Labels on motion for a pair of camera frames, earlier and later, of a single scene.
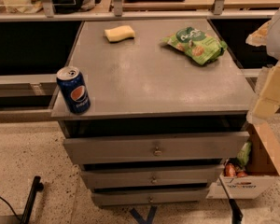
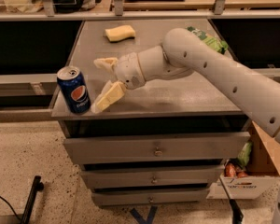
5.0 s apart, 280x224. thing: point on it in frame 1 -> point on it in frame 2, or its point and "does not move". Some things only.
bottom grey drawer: [149, 197] does not move
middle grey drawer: [153, 175] does not move
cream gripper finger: [259, 37] -> [106, 63]
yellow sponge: [120, 33] does not move
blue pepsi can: [74, 90] does not move
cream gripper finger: [272, 93] -> [114, 91]
